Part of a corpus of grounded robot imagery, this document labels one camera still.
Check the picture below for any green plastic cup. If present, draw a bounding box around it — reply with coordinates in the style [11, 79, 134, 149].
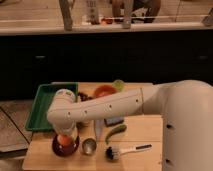
[113, 79, 125, 92]

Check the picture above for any orange bowl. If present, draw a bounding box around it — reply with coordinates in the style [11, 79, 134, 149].
[93, 85, 116, 98]

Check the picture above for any small metal cup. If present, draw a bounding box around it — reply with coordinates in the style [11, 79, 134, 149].
[82, 138, 97, 155]

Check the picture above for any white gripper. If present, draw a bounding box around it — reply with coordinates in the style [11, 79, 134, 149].
[58, 122, 78, 138]

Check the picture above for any dark purple bowl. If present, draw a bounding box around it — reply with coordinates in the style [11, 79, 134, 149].
[52, 136, 80, 157]

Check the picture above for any blue sponge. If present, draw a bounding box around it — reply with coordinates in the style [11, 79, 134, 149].
[105, 117, 124, 127]

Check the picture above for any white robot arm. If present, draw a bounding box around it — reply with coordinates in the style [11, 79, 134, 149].
[47, 80, 213, 171]

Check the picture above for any green chili pepper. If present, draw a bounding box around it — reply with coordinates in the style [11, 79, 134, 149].
[105, 124, 127, 143]

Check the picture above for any dark small object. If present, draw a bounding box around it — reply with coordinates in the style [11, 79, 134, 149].
[78, 92, 93, 101]

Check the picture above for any orange apple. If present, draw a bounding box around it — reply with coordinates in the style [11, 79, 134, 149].
[57, 135, 72, 146]

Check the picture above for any green plastic tray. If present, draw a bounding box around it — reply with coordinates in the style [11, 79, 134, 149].
[25, 83, 78, 132]

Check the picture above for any black dish brush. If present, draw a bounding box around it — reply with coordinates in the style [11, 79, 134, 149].
[105, 144, 152, 161]

